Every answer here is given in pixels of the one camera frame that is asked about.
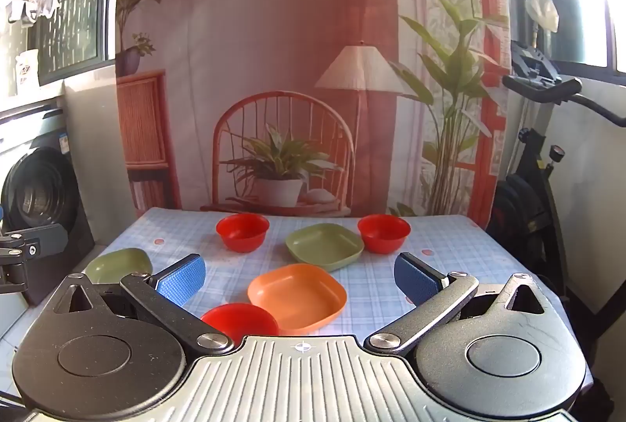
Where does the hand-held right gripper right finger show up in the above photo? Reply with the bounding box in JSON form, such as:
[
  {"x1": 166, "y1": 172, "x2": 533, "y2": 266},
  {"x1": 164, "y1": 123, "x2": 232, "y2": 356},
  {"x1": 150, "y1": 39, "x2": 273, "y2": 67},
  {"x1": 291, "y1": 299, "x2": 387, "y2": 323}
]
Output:
[{"x1": 364, "y1": 252, "x2": 547, "y2": 353}]

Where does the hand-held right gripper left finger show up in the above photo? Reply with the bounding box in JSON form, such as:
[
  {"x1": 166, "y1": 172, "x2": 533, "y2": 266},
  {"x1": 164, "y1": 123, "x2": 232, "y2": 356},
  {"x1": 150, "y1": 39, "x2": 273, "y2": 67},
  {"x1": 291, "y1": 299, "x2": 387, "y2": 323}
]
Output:
[{"x1": 52, "y1": 254, "x2": 236, "y2": 355}]

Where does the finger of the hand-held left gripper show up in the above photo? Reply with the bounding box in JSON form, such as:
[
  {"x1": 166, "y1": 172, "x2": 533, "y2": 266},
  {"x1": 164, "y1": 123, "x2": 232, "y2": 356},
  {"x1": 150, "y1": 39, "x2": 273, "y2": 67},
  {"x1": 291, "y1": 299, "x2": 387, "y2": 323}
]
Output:
[{"x1": 0, "y1": 224, "x2": 70, "y2": 259}]

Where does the red bowl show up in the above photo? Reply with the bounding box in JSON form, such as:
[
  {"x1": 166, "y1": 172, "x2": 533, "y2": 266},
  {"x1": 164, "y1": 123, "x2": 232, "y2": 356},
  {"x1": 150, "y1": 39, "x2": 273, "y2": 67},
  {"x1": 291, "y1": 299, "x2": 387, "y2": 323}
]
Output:
[
  {"x1": 200, "y1": 303, "x2": 281, "y2": 344},
  {"x1": 216, "y1": 213, "x2": 271, "y2": 253},
  {"x1": 357, "y1": 215, "x2": 412, "y2": 254}
]

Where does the green square plate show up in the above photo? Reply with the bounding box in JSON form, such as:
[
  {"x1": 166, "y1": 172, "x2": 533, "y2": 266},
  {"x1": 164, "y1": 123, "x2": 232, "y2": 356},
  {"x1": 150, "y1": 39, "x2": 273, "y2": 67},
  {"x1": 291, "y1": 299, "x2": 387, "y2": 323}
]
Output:
[
  {"x1": 286, "y1": 223, "x2": 365, "y2": 265},
  {"x1": 84, "y1": 248, "x2": 154, "y2": 285}
]

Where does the orange square plate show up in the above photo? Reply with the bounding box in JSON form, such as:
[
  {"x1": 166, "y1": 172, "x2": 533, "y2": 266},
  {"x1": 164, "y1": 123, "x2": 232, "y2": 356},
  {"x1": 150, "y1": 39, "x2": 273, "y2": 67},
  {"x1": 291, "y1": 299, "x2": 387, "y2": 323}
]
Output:
[{"x1": 247, "y1": 264, "x2": 348, "y2": 335}]

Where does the dark washing machine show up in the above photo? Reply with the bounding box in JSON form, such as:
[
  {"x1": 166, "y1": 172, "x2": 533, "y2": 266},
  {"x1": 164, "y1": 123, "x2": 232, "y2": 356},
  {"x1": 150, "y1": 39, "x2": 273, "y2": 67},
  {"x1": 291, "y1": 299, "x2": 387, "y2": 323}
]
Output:
[{"x1": 0, "y1": 101, "x2": 97, "y2": 306}]

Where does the blue checked tablecloth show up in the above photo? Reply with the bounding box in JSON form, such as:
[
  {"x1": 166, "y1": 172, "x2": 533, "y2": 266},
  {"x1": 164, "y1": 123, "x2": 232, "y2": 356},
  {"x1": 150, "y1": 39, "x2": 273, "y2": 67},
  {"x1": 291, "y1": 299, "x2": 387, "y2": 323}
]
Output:
[{"x1": 0, "y1": 207, "x2": 595, "y2": 384}]

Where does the black exercise bike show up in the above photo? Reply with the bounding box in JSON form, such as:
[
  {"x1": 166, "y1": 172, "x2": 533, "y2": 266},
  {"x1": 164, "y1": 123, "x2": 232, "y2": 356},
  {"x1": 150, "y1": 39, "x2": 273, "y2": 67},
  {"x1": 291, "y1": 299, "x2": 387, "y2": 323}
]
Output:
[{"x1": 489, "y1": 40, "x2": 626, "y2": 305}]

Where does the white printed bag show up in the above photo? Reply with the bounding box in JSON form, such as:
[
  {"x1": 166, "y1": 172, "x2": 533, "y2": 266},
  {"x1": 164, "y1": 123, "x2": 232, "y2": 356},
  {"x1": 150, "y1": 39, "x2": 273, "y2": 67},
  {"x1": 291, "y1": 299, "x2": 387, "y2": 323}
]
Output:
[{"x1": 14, "y1": 49, "x2": 41, "y2": 96}]

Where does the hanging laundry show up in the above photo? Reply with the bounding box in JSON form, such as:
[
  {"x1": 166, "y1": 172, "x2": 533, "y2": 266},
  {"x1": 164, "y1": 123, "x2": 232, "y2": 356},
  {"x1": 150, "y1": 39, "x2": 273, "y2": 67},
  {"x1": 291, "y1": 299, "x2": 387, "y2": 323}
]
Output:
[{"x1": 5, "y1": 0, "x2": 62, "y2": 25}]

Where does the printed backdrop cloth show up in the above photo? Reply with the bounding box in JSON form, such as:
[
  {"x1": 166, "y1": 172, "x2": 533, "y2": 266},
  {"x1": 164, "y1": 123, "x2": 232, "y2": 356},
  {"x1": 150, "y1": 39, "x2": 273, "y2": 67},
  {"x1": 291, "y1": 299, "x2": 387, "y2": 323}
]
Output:
[{"x1": 113, "y1": 0, "x2": 513, "y2": 227}]

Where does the white cloth on bike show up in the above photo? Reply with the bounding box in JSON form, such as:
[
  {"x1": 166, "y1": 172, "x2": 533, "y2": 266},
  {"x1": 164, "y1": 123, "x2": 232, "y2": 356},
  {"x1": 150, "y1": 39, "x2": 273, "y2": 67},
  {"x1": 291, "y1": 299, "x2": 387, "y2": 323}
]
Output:
[{"x1": 525, "y1": 0, "x2": 560, "y2": 32}]

